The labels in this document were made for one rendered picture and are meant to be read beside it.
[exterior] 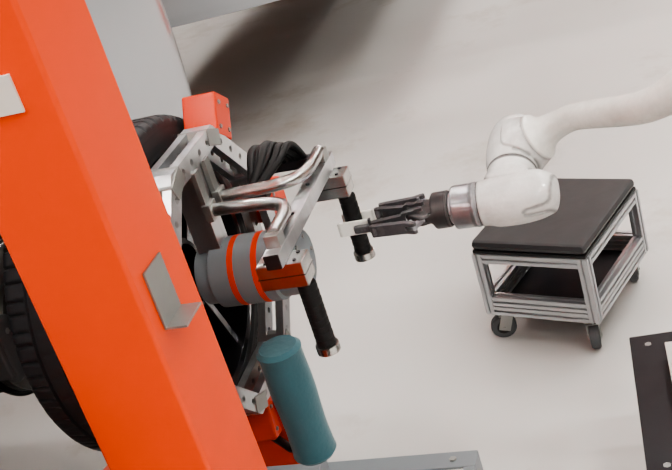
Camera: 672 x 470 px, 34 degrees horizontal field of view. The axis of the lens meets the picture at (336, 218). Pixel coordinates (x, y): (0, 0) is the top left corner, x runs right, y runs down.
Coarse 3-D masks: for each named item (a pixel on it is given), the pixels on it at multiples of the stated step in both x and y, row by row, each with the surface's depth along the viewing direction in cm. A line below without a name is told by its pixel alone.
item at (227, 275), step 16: (224, 240) 215; (240, 240) 213; (256, 240) 211; (304, 240) 214; (208, 256) 213; (224, 256) 211; (240, 256) 210; (256, 256) 209; (208, 272) 212; (224, 272) 211; (240, 272) 210; (208, 288) 214; (224, 288) 212; (240, 288) 211; (256, 288) 210; (224, 304) 215; (240, 304) 215
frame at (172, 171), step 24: (192, 144) 208; (216, 144) 217; (168, 168) 200; (192, 168) 205; (216, 168) 228; (240, 168) 229; (168, 192) 196; (264, 216) 238; (264, 312) 239; (288, 312) 240; (264, 336) 237; (240, 384) 224; (264, 384) 222; (264, 408) 219
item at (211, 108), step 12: (192, 96) 221; (204, 96) 220; (216, 96) 221; (192, 108) 221; (204, 108) 220; (216, 108) 220; (228, 108) 225; (192, 120) 221; (204, 120) 220; (216, 120) 219; (228, 120) 224; (228, 132) 224
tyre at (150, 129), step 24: (144, 120) 211; (168, 120) 218; (144, 144) 207; (168, 144) 216; (240, 216) 244; (24, 288) 195; (24, 312) 195; (24, 336) 196; (24, 360) 197; (48, 360) 196; (48, 384) 198; (48, 408) 201; (72, 408) 200; (72, 432) 206
